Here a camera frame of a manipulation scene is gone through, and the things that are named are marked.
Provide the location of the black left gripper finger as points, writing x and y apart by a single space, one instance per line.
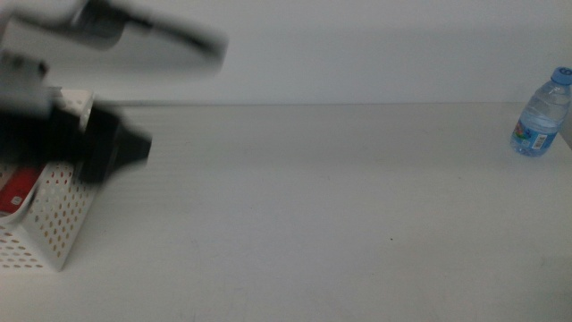
111 143

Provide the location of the red soda can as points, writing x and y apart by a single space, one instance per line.
18 192

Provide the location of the clear water bottle blue cap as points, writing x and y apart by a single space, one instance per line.
538 121

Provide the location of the white perforated plastic basket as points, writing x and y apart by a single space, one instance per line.
58 223

